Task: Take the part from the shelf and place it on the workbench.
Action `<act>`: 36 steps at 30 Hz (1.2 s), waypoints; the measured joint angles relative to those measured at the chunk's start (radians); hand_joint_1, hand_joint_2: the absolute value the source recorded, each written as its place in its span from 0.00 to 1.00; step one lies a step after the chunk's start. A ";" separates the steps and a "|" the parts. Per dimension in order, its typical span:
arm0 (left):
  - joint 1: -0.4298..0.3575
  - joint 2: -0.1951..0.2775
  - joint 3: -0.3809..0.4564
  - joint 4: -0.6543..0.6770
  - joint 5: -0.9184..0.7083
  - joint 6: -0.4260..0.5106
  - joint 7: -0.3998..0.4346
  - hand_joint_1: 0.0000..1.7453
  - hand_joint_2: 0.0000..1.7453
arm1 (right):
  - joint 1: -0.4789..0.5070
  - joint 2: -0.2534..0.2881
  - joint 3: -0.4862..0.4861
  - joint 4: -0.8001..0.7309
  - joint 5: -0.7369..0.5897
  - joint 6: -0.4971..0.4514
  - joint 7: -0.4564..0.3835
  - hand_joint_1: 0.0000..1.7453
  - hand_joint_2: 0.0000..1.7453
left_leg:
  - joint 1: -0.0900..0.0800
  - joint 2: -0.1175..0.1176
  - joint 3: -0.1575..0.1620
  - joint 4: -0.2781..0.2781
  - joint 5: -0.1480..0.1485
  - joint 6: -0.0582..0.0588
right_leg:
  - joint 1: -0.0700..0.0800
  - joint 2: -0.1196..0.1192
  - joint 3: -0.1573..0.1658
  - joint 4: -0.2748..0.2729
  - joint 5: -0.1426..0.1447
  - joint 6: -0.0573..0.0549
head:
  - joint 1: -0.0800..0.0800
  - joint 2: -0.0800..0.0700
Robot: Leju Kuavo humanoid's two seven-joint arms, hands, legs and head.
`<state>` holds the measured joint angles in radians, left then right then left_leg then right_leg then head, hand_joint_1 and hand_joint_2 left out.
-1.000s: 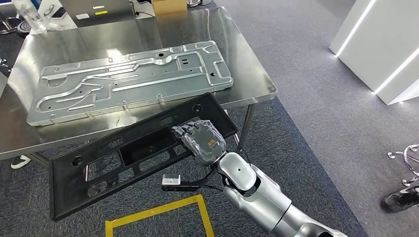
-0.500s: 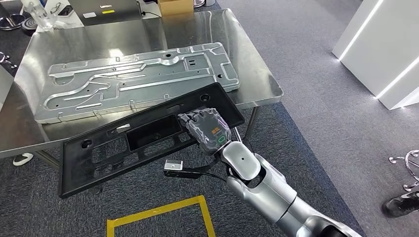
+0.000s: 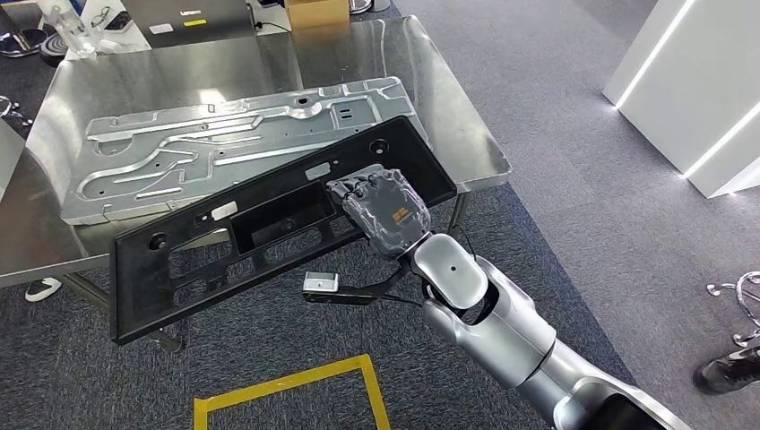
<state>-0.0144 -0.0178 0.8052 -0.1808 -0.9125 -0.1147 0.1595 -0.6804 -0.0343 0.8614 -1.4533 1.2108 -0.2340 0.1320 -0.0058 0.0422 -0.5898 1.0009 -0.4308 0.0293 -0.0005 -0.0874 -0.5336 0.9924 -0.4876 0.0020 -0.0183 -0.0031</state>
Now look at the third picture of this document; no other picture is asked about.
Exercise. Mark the white shoe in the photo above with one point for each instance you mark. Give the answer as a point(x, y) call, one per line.
point(43, 289)

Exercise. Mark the person's foot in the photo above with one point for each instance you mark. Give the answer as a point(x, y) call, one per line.
point(727, 371)

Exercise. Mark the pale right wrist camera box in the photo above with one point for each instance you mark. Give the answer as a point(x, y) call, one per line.
point(320, 282)

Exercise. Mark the chrome chair base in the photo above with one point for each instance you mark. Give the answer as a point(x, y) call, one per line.
point(740, 297)

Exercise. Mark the white block with light strips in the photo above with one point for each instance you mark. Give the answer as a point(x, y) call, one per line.
point(683, 89)

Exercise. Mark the clear plastic bottle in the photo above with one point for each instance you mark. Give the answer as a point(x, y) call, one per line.
point(71, 30)

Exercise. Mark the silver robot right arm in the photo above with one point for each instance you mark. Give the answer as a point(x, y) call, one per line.
point(505, 338)

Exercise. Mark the yellow floor tape square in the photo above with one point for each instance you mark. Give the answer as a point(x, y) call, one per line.
point(371, 386)

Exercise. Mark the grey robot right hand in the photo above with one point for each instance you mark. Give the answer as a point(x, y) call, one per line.
point(389, 213)

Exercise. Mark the cardboard box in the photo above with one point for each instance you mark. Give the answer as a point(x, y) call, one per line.
point(317, 13)

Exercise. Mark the stamped silver metal panel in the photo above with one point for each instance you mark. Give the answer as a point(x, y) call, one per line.
point(178, 154)

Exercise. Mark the black plastic panel part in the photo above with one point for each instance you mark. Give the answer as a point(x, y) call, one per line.
point(136, 297)

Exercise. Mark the steel workbench table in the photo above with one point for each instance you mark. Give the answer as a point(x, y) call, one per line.
point(178, 77)

